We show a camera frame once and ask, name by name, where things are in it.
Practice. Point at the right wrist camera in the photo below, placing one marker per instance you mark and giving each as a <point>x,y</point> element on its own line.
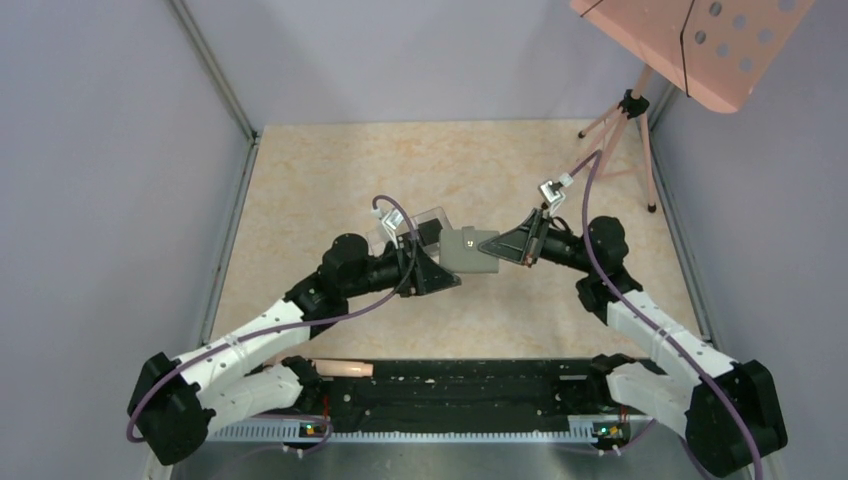
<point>553,191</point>

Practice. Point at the clear plastic card box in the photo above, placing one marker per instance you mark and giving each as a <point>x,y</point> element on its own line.
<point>428,225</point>

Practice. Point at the grey card holder wallet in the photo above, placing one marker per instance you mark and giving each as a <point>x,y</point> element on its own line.
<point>459,251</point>

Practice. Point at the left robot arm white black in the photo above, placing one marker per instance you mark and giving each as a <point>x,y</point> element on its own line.
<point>178,402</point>

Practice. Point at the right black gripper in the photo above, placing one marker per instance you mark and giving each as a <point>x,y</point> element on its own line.
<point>523,244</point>

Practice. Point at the beige cylindrical handle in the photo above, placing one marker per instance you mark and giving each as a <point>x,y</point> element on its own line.
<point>343,368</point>

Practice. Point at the pink music stand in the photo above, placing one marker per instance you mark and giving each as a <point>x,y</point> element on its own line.
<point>716,52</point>

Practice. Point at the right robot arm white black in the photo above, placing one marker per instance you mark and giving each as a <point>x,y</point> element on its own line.
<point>726,412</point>

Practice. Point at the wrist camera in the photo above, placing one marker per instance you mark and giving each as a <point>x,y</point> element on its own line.
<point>553,191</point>
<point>389,220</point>

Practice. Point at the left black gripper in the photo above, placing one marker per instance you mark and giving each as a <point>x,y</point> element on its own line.
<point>427,276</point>

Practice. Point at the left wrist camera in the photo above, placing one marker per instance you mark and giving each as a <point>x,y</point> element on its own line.
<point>389,220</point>

